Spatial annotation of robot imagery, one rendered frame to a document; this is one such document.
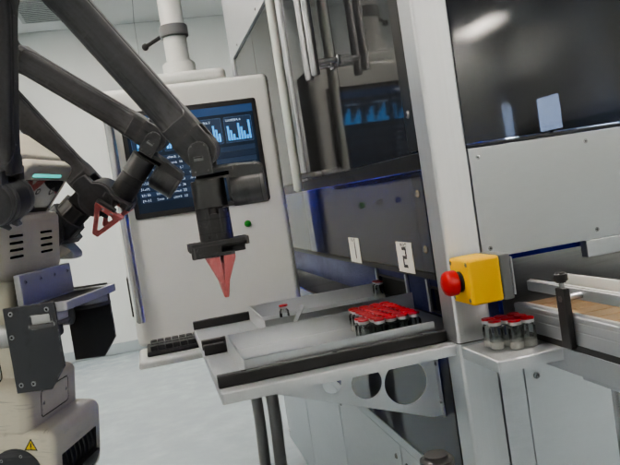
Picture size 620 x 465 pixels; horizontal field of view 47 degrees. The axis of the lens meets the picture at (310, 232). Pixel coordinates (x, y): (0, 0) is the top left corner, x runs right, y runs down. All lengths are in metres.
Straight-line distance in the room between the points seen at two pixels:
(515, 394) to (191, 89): 1.31
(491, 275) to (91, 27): 0.74
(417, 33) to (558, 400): 0.67
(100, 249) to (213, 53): 2.08
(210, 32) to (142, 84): 5.71
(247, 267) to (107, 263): 4.60
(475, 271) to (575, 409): 0.36
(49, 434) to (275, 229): 0.97
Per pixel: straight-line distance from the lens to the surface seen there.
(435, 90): 1.21
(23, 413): 1.48
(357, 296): 1.84
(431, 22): 1.23
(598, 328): 1.06
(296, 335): 1.46
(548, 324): 1.17
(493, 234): 1.23
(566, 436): 1.36
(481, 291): 1.13
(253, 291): 2.14
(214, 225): 1.20
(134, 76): 1.21
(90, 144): 6.71
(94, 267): 6.69
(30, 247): 1.52
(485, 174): 1.23
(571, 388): 1.34
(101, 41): 1.22
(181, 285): 2.12
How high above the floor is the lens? 1.17
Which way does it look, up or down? 3 degrees down
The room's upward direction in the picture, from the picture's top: 9 degrees counter-clockwise
